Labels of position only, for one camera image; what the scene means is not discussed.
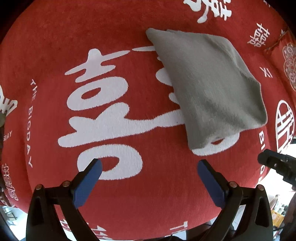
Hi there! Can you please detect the grey fleece garment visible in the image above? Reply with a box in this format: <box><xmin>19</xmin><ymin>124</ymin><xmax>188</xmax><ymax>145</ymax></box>
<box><xmin>146</xmin><ymin>28</ymin><xmax>268</xmax><ymax>150</ymax></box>

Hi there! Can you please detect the red embroidered pillow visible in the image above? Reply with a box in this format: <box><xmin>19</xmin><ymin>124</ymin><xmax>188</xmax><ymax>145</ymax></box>
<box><xmin>264</xmin><ymin>29</ymin><xmax>296</xmax><ymax>92</ymax></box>

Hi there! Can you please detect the red bedspread white lettering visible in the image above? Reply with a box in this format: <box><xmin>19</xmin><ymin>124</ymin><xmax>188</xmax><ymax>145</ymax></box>
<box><xmin>1</xmin><ymin>1</ymin><xmax>295</xmax><ymax>240</ymax></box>

